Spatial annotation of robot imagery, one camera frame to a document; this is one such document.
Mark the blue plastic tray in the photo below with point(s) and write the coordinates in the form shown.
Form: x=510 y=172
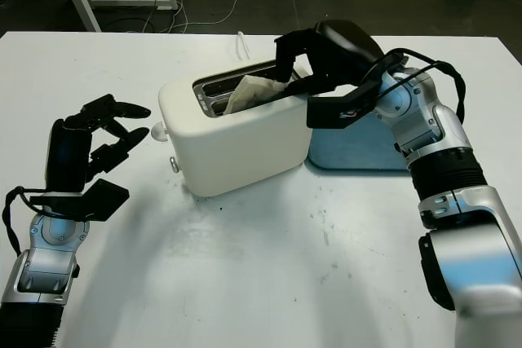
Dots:
x=350 y=148

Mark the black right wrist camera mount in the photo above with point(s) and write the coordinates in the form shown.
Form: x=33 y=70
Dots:
x=330 y=111

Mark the white bread slice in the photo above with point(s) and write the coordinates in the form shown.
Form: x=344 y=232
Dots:
x=249 y=91

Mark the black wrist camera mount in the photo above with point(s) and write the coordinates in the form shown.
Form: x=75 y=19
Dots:
x=330 y=111
x=106 y=199

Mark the silver toaster dial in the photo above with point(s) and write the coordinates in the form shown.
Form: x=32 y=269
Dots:
x=174 y=164

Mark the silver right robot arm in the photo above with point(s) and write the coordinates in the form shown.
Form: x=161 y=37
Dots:
x=428 y=120

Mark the cream two-slot toaster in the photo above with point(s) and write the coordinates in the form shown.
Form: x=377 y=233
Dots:
x=228 y=152

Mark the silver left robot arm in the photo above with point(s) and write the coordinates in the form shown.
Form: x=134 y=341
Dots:
x=47 y=258

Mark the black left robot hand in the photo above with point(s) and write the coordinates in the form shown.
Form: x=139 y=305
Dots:
x=67 y=156

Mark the white toaster lever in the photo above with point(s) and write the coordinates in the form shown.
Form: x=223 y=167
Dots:
x=158 y=133

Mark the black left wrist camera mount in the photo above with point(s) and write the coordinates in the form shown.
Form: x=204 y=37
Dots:
x=106 y=199

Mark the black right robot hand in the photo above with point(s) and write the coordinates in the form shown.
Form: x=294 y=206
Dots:
x=346 y=50

